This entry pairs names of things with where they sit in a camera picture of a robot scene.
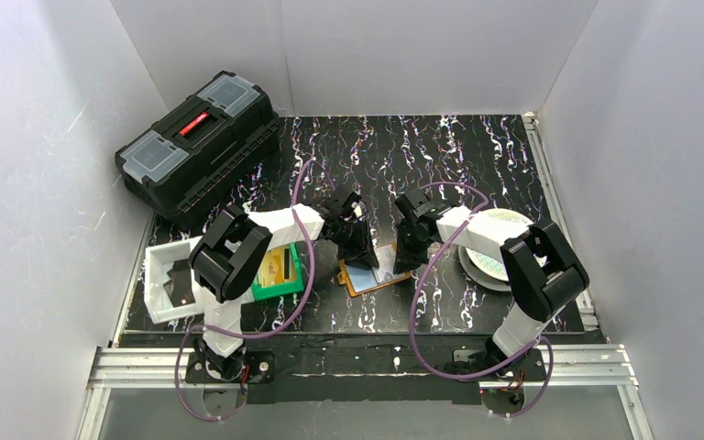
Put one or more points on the green plastic bin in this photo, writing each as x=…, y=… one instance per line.
x=295, y=285

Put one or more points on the white foam tray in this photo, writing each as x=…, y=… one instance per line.
x=170, y=290

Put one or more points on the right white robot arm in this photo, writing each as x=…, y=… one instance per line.
x=542, y=269

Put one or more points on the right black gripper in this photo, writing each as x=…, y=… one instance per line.
x=409, y=241

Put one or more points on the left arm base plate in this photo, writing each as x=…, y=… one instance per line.
x=250, y=367

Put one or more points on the aluminium frame rail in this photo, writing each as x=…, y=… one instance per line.
x=351, y=371

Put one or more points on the orange leather card holder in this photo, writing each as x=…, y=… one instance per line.
x=359, y=281

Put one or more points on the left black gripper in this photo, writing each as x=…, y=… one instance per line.
x=357, y=236

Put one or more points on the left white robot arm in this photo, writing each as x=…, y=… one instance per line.
x=226, y=260

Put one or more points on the black plastic toolbox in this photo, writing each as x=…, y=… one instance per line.
x=190, y=160

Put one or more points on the white filament spool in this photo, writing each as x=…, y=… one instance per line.
x=486, y=267

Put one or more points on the gold card in bin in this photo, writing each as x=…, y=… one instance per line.
x=275, y=268

